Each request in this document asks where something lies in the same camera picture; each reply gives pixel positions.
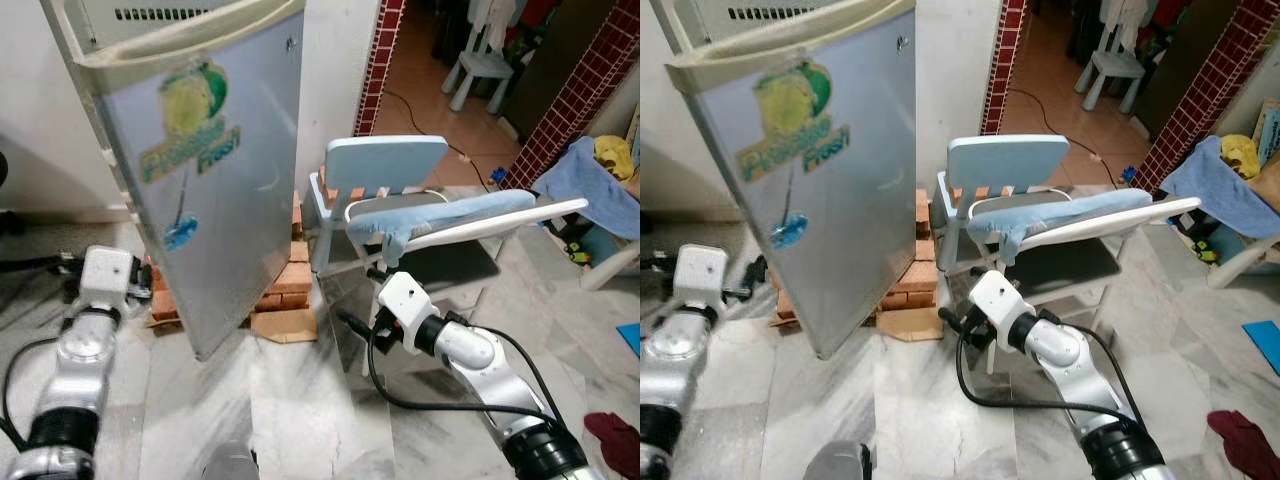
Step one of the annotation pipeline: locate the dark red cloth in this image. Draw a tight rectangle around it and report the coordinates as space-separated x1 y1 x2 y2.
583 410 641 479
1207 408 1280 479

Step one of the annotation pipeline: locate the white kids chair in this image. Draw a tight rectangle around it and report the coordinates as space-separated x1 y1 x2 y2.
442 0 527 113
1076 0 1159 113

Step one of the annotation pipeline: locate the light blue kids chair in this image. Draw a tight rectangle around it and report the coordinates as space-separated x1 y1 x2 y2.
935 133 1073 276
300 135 451 279

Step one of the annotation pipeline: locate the yellow crumpled bag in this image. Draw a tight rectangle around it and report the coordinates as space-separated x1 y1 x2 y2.
1220 133 1263 181
593 135 637 182

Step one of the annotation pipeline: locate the silver left robot leg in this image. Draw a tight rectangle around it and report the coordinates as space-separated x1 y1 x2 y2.
803 440 872 480
203 440 260 480

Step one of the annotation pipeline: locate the black floor cable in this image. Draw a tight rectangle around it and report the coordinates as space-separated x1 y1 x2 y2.
1005 88 1136 186
383 90 504 186

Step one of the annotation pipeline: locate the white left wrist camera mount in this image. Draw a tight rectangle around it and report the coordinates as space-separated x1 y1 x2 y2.
78 246 142 312
675 244 729 311

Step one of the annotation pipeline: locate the light blue cloth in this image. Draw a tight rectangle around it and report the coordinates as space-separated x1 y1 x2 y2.
345 190 538 267
968 190 1151 267

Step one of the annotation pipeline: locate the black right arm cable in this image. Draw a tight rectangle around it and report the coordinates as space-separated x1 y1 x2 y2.
365 325 561 429
954 322 1153 426

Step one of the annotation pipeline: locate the white plastic board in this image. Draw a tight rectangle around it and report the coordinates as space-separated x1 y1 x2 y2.
400 198 591 254
1025 197 1203 253

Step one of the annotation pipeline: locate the silver fridge with sticker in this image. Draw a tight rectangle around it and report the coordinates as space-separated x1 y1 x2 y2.
650 0 919 362
40 0 307 362

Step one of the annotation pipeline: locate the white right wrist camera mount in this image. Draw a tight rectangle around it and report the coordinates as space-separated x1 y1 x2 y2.
377 272 433 336
968 270 1026 331

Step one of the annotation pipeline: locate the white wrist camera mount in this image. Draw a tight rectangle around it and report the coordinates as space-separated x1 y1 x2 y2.
675 244 729 311
78 246 142 312
377 272 433 336
968 270 1026 331

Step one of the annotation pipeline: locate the blue towel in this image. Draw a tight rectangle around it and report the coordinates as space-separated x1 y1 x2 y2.
1160 135 1280 239
530 137 641 241

